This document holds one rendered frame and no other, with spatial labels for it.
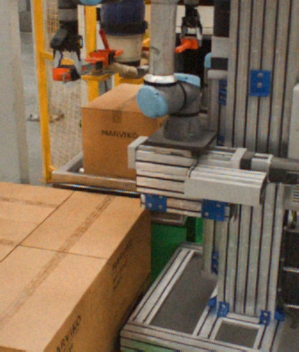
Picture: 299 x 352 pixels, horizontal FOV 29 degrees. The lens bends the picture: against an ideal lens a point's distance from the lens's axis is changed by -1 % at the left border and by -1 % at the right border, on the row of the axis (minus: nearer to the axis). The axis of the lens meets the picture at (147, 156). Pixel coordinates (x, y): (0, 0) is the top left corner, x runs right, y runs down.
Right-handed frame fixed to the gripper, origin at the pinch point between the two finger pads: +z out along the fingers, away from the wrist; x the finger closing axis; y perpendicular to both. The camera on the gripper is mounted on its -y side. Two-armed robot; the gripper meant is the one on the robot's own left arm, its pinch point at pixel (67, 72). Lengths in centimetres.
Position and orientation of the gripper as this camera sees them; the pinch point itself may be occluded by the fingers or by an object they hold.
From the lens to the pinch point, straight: 229.4
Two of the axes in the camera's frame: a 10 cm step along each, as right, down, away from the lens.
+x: -9.4, -1.2, 3.2
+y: 3.5, -3.2, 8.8
